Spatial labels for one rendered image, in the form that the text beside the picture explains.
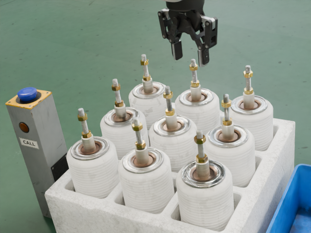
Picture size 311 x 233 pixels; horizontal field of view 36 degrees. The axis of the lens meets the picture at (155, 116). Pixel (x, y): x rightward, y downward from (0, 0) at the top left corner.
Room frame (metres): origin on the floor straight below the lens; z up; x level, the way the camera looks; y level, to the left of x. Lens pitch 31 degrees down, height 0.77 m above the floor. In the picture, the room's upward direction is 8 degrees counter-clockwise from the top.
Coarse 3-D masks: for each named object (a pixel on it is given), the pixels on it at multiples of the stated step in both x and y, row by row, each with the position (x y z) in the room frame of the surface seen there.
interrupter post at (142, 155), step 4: (136, 148) 0.70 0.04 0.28; (144, 148) 0.70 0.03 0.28; (136, 152) 0.70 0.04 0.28; (140, 152) 0.70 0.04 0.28; (144, 152) 0.70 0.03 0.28; (136, 156) 0.70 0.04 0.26; (140, 156) 0.70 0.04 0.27; (144, 156) 0.70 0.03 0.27; (148, 156) 0.70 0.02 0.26; (140, 160) 0.70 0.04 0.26; (144, 160) 0.70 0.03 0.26; (148, 160) 0.70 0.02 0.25; (140, 164) 0.70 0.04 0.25
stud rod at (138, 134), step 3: (135, 117) 0.71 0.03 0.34; (135, 120) 0.70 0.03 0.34; (138, 120) 0.70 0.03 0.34; (135, 123) 0.70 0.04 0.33; (138, 123) 0.70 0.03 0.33; (138, 132) 0.70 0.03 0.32; (138, 135) 0.70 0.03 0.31; (141, 135) 0.70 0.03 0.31; (138, 138) 0.70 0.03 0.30; (141, 138) 0.70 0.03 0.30; (138, 141) 0.70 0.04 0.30; (141, 141) 0.70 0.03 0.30
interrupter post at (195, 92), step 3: (192, 87) 0.90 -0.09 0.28; (195, 87) 0.90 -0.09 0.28; (198, 87) 0.90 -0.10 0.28; (192, 90) 0.90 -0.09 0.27; (195, 90) 0.89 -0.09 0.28; (198, 90) 0.89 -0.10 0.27; (192, 93) 0.90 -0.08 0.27; (195, 93) 0.89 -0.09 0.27; (198, 93) 0.89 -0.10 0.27; (192, 96) 0.90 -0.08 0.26; (195, 96) 0.89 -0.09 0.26; (198, 96) 0.89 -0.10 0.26; (192, 99) 0.90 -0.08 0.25; (195, 99) 0.89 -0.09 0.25; (198, 99) 0.89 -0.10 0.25
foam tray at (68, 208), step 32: (288, 128) 0.84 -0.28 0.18; (256, 160) 0.76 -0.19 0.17; (288, 160) 0.82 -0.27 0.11; (64, 192) 0.74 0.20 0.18; (256, 192) 0.66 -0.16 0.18; (64, 224) 0.73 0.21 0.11; (96, 224) 0.68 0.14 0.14; (128, 224) 0.64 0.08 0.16; (160, 224) 0.61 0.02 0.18; (256, 224) 0.64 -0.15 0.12
